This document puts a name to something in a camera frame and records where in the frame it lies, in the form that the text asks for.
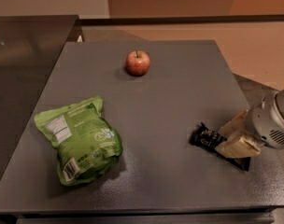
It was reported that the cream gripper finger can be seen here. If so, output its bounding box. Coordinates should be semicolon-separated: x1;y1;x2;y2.
219;110;248;137
215;133;264;159

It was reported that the black rxbar chocolate bar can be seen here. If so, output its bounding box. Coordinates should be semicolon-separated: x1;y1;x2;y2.
190;123;250;172

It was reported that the green snack bag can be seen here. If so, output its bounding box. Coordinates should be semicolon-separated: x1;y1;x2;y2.
34;96;122;186

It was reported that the red apple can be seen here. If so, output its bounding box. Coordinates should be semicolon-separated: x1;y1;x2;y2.
126;50;150;77

